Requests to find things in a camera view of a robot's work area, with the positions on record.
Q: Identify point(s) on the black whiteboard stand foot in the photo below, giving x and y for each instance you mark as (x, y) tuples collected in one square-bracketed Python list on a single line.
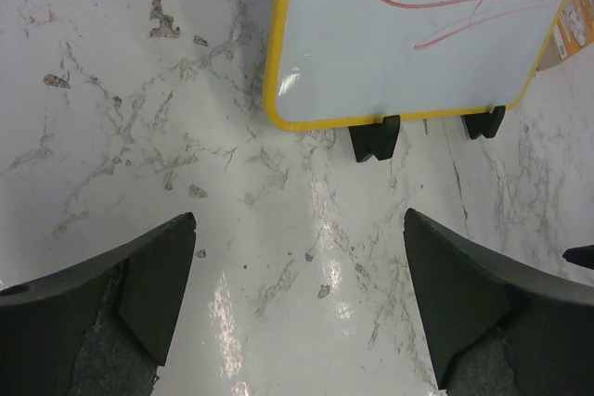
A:
[(376, 140)]

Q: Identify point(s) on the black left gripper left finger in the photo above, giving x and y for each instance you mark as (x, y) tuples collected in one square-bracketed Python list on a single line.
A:
[(100, 327)]

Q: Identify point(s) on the orange card box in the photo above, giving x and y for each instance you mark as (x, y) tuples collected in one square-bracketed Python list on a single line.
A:
[(572, 33)]

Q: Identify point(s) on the yellow framed whiteboard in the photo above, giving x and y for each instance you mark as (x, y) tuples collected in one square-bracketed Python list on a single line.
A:
[(340, 63)]

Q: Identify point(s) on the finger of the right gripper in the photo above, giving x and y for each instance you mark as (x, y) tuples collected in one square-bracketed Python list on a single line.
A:
[(581, 256)]

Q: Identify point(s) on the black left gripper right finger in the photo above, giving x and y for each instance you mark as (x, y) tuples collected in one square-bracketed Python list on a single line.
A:
[(493, 323)]

